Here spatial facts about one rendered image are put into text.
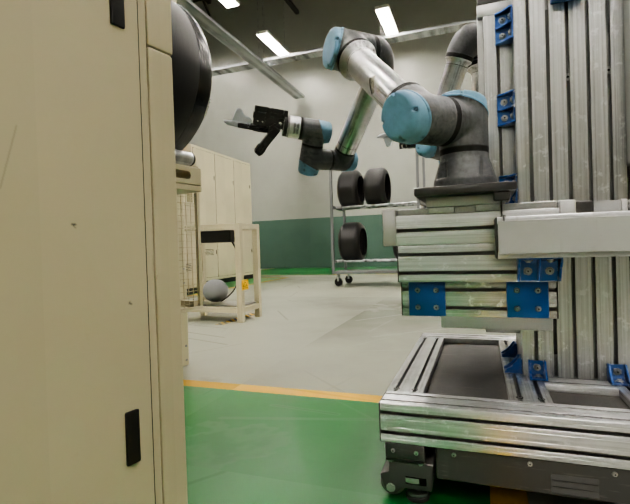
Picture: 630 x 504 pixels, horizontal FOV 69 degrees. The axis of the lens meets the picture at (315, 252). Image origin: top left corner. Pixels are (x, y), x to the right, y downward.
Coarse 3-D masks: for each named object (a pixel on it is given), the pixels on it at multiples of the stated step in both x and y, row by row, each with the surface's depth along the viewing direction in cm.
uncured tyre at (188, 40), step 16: (176, 16) 137; (176, 32) 134; (192, 32) 140; (176, 48) 133; (192, 48) 138; (208, 48) 146; (176, 64) 133; (192, 64) 138; (208, 64) 144; (176, 80) 134; (192, 80) 139; (208, 80) 145; (176, 96) 136; (192, 96) 140; (208, 96) 146; (176, 112) 138; (192, 112) 143; (176, 128) 142; (192, 128) 147; (176, 144) 148
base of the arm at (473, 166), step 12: (444, 156) 111; (456, 156) 109; (468, 156) 108; (480, 156) 108; (444, 168) 111; (456, 168) 108; (468, 168) 107; (480, 168) 107; (492, 168) 109; (444, 180) 109; (456, 180) 107; (468, 180) 106; (480, 180) 106; (492, 180) 107
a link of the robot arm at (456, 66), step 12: (468, 24) 159; (456, 36) 159; (468, 36) 156; (456, 48) 157; (468, 48) 157; (456, 60) 158; (468, 60) 158; (444, 72) 162; (456, 72) 160; (444, 84) 162; (456, 84) 161; (432, 156) 169
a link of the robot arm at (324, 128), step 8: (304, 120) 154; (312, 120) 155; (320, 120) 156; (304, 128) 153; (312, 128) 154; (320, 128) 154; (328, 128) 155; (304, 136) 155; (312, 136) 155; (320, 136) 155; (328, 136) 155; (312, 144) 156; (320, 144) 157
